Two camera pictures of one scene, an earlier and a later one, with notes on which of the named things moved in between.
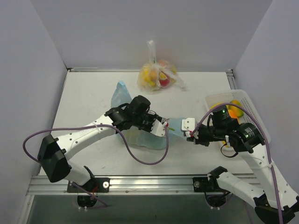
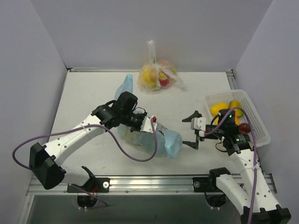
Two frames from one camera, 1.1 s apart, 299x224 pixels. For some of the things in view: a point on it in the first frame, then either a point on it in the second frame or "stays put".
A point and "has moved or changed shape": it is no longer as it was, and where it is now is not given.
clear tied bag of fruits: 155,75 stays put
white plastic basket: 240,96 stays put
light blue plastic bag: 174,134 has moved or changed shape
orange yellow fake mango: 234,111 stays put
